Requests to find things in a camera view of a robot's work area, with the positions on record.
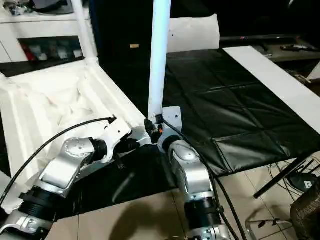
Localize white plastic table leg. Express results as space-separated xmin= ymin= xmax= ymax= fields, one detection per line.
xmin=70 ymin=0 xmax=100 ymax=64
xmin=0 ymin=171 xmax=15 ymax=201
xmin=147 ymin=0 xmax=173 ymax=122

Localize white plastic table top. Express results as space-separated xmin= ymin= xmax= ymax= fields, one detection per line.
xmin=0 ymin=56 xmax=162 ymax=202

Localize black work mat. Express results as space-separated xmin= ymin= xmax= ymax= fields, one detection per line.
xmin=0 ymin=47 xmax=320 ymax=221

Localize white plastic bag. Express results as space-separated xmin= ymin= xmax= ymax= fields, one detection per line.
xmin=167 ymin=13 xmax=221 ymax=54

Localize white flat board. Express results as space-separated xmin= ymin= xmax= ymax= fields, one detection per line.
xmin=222 ymin=46 xmax=320 ymax=137

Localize black stand bar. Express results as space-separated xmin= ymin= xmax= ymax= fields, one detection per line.
xmin=254 ymin=155 xmax=320 ymax=200

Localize white cabinet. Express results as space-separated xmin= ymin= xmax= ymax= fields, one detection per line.
xmin=0 ymin=0 xmax=87 ymax=64

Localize grey bag on cabinet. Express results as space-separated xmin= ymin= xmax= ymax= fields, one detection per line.
xmin=32 ymin=0 xmax=76 ymax=14

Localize grey clutter pile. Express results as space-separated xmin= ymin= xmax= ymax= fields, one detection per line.
xmin=2 ymin=1 xmax=32 ymax=17

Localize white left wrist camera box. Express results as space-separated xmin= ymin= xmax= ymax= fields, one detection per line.
xmin=97 ymin=117 xmax=134 ymax=164

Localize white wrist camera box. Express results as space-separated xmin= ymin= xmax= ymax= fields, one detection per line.
xmin=160 ymin=106 xmax=182 ymax=139
xmin=97 ymin=117 xmax=134 ymax=164

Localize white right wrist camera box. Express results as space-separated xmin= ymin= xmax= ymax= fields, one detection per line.
xmin=160 ymin=106 xmax=182 ymax=139

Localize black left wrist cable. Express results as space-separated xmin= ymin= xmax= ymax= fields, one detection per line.
xmin=0 ymin=116 xmax=119 ymax=207

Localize thin black floor cables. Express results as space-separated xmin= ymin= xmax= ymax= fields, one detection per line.
xmin=270 ymin=155 xmax=320 ymax=201

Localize chrome wire frame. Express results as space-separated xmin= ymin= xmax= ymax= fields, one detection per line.
xmin=245 ymin=216 xmax=297 ymax=240

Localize black corrugated hose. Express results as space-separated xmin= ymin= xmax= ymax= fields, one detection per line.
xmin=290 ymin=187 xmax=320 ymax=240

